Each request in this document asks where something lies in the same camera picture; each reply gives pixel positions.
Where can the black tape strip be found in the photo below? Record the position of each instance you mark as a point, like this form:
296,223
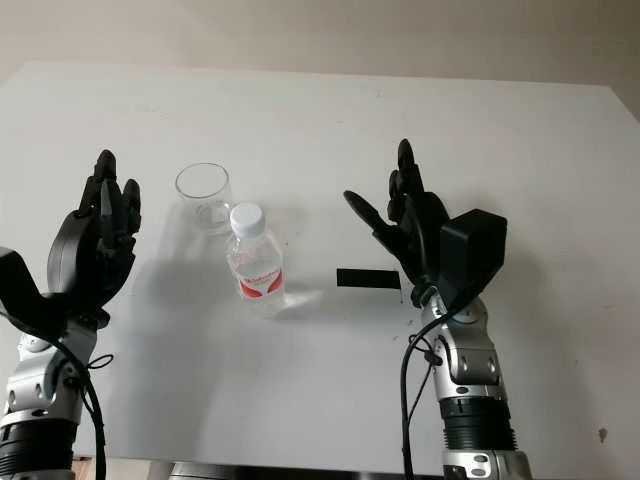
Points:
365,278

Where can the clear plastic cup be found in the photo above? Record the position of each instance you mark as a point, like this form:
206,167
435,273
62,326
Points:
200,200

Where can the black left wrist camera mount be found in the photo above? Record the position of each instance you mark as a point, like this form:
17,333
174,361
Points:
20,295

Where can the clear water bottle red label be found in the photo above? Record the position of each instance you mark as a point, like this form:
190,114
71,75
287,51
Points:
257,270

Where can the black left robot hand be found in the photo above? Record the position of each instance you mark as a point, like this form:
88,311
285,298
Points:
75,250

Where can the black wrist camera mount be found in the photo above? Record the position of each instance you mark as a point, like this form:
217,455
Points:
475,250
20,295

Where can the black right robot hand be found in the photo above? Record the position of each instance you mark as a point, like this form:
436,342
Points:
415,240

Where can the dark grey robot torso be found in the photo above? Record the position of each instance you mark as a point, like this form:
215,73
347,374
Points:
200,473

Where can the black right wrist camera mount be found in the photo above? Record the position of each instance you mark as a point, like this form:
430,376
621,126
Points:
475,250

